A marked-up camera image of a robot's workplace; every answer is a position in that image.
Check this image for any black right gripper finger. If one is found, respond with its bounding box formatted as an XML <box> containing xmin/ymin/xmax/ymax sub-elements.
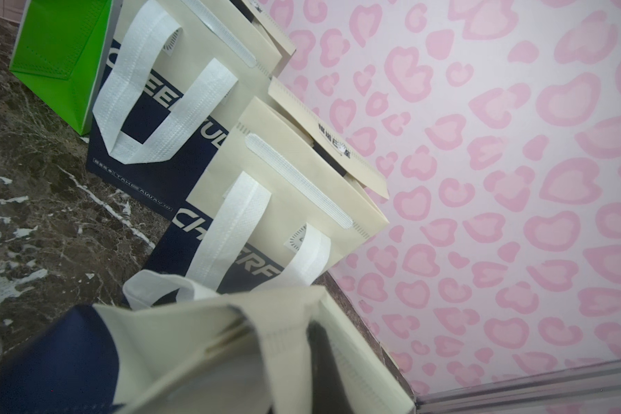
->
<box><xmin>307</xmin><ymin>322</ymin><xmax>353</xmax><ymax>414</ymax></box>

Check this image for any beige navy bag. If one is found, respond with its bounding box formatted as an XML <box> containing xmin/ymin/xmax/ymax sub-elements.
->
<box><xmin>122</xmin><ymin>79</ymin><xmax>388</xmax><ymax>310</ymax></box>
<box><xmin>86</xmin><ymin>1</ymin><xmax>296</xmax><ymax>219</ymax></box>
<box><xmin>0</xmin><ymin>286</ymin><xmax>415</xmax><ymax>413</ymax></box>

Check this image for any green white takeout bag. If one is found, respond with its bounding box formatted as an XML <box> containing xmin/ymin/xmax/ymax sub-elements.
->
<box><xmin>10</xmin><ymin>0</ymin><xmax>122</xmax><ymax>136</ymax></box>

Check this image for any aluminium frame rail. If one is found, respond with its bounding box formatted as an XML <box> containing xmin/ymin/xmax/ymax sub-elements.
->
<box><xmin>416</xmin><ymin>360</ymin><xmax>621</xmax><ymax>413</ymax></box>

